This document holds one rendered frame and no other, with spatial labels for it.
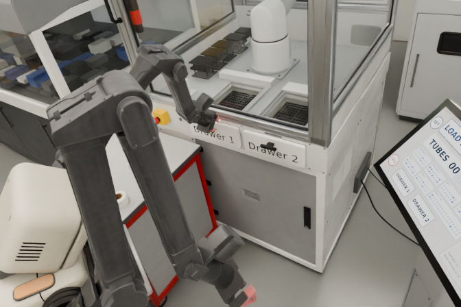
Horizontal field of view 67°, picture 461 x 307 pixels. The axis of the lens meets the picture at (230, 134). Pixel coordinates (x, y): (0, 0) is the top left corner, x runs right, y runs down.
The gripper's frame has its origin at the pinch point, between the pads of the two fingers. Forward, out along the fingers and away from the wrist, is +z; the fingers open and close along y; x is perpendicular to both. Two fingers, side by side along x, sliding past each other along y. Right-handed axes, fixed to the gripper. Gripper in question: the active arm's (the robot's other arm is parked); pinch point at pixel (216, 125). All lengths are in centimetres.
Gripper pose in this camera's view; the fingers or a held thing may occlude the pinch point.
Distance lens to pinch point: 158.3
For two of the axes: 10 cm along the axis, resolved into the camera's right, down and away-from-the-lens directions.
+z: 4.8, 2.2, 8.5
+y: 3.4, -9.4, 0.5
